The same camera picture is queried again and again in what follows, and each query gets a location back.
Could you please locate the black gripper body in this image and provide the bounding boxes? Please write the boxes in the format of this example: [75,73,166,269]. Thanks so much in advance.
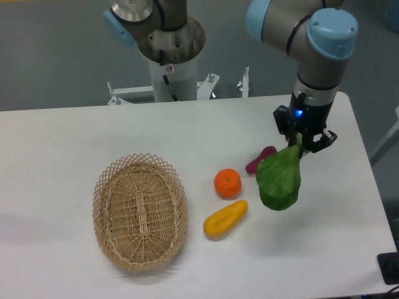
[273,90,334,140]

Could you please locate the green leafy vegetable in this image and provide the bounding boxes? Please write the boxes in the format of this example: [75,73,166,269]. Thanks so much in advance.
[256,138,302,211]

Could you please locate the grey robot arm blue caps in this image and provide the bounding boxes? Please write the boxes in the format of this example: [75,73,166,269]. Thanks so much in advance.
[103,1,358,154]

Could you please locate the purple sweet potato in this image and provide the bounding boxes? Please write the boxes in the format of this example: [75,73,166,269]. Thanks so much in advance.
[245,146,277,174]

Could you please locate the white furniture leg right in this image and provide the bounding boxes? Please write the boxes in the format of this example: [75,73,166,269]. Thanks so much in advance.
[369,107,398,167]

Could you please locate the orange tangerine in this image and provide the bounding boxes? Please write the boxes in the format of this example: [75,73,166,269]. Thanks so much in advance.
[214,168,242,199]

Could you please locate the yellow mango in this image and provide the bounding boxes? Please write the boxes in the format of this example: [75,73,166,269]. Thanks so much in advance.
[203,200,249,238]

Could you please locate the black device at table edge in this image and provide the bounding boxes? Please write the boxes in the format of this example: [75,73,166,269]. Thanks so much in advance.
[377,252,398,285]

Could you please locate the woven wicker basket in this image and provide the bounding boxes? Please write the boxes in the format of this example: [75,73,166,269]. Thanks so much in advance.
[92,153,188,272]

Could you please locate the white metal base frame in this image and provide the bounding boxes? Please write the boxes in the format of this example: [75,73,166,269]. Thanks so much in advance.
[107,66,251,105]

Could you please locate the black cable on pedestal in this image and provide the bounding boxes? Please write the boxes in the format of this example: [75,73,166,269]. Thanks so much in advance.
[158,49,180,102]

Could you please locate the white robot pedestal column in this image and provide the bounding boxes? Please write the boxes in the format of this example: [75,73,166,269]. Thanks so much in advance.
[148,59,197,103]

